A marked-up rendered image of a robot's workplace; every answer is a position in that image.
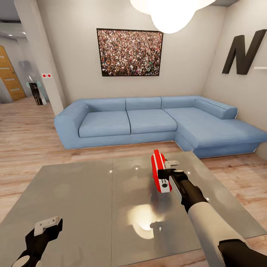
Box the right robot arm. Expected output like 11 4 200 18
158 161 267 267

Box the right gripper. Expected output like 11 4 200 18
158 169 176 181

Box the radio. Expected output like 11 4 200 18
151 149 172 193

